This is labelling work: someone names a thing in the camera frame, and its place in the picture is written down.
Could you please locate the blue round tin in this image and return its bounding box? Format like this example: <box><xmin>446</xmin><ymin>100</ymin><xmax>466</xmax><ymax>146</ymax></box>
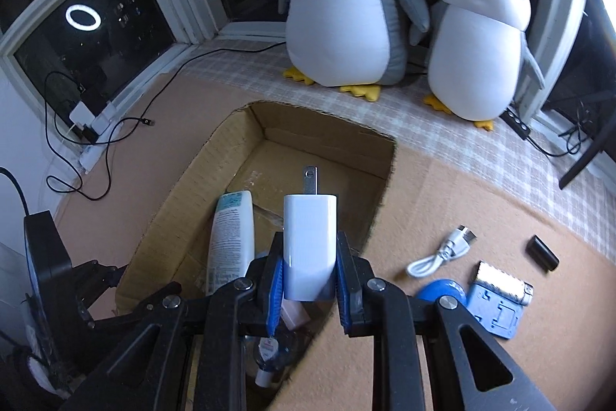
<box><xmin>415</xmin><ymin>278</ymin><xmax>467</xmax><ymax>305</ymax></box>

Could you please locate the blue sanitizer bottle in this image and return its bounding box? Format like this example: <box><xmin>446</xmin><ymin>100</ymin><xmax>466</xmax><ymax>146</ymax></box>
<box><xmin>254</xmin><ymin>337</ymin><xmax>293</xmax><ymax>388</ymax></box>

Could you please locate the pink cosmetic tube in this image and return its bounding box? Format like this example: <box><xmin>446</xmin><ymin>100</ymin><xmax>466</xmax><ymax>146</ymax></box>
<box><xmin>281</xmin><ymin>298</ymin><xmax>310</xmax><ymax>330</ymax></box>

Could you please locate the white blue lotion bottle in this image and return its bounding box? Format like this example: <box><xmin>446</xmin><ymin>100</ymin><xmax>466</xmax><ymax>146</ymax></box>
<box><xmin>205</xmin><ymin>191</ymin><xmax>255</xmax><ymax>295</ymax></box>

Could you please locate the white USB cable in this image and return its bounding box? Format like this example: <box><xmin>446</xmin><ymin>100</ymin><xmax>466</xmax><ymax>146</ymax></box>
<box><xmin>405</xmin><ymin>224</ymin><xmax>479</xmax><ymax>280</ymax></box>

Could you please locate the black cylinder case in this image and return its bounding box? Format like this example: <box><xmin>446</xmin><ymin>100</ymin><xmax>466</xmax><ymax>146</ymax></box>
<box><xmin>525</xmin><ymin>235</ymin><xmax>560</xmax><ymax>272</ymax></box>

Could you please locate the white wall charger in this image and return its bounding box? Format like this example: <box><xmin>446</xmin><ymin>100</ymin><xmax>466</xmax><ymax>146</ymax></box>
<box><xmin>283</xmin><ymin>166</ymin><xmax>337</xmax><ymax>302</ymax></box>

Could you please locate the cardboard box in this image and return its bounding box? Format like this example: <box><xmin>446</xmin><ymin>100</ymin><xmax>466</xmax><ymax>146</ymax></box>
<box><xmin>112</xmin><ymin>100</ymin><xmax>399</xmax><ymax>411</ymax></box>

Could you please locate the blue phone stand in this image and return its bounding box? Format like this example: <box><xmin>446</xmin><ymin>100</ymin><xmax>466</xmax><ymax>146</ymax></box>
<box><xmin>466</xmin><ymin>284</ymin><xmax>524</xmax><ymax>340</ymax></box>

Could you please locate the patterned lighter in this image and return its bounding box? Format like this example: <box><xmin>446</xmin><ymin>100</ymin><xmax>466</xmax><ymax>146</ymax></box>
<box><xmin>474</xmin><ymin>261</ymin><xmax>534</xmax><ymax>305</ymax></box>

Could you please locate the white power strip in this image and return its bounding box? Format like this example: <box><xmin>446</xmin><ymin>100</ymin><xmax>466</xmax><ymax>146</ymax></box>
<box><xmin>69</xmin><ymin>101</ymin><xmax>118</xmax><ymax>173</ymax></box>

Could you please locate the checkered cloth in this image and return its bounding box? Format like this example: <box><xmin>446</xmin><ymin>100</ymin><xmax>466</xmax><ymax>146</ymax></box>
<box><xmin>181</xmin><ymin>41</ymin><xmax>615</xmax><ymax>259</ymax></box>

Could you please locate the small plush penguin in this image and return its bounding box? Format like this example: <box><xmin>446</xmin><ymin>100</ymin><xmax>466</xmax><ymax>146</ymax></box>
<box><xmin>424</xmin><ymin>0</ymin><xmax>545</xmax><ymax>131</ymax></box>

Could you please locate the large plush penguin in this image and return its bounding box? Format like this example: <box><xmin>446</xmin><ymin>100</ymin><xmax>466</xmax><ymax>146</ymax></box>
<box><xmin>278</xmin><ymin>0</ymin><xmax>430</xmax><ymax>102</ymax></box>

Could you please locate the black charging cable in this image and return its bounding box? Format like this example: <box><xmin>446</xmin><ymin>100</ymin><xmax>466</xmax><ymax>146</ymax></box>
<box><xmin>43</xmin><ymin>40</ymin><xmax>285</xmax><ymax>203</ymax></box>

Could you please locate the black inline cable remote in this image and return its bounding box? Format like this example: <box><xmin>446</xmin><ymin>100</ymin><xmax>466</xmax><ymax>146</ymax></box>
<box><xmin>500</xmin><ymin>109</ymin><xmax>531</xmax><ymax>141</ymax></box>

